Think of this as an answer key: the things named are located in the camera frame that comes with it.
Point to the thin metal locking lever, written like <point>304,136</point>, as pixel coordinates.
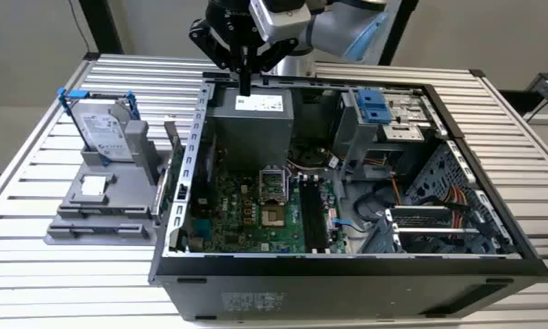
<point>287,186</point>

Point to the silver drive bay cage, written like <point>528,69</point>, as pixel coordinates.
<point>399,133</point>

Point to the grey disk bay cage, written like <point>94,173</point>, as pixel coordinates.
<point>421,214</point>

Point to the CPU socket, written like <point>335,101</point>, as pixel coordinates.
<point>273,216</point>

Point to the white label tag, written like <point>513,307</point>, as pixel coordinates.
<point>332,162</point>

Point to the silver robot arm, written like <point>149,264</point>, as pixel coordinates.
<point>337,34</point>

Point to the black round fan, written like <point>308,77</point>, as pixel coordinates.
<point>312,157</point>

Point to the black frame post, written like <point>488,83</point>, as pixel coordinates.
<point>104,31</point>
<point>399,34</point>

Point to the silver disk in blue carrier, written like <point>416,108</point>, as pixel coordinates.
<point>102,130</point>

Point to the grey power supply unit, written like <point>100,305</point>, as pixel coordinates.
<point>251,137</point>

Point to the blue expansion slot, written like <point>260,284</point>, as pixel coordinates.
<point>201,228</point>

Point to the blue drive latch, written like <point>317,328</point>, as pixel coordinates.
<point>372,103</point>

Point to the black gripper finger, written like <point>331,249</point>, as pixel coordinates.
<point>209,48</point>
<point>279,55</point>

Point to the grey parts rack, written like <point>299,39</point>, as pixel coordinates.
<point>128,195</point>

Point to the green graphics card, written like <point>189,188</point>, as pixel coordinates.
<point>174,161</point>

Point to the black PC case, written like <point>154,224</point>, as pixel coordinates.
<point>301,294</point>

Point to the green motherboard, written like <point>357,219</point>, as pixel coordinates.
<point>273,240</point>

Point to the aluminium side table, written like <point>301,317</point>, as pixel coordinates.
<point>545,84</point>

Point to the silver CPU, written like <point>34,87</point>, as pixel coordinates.
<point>93,186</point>

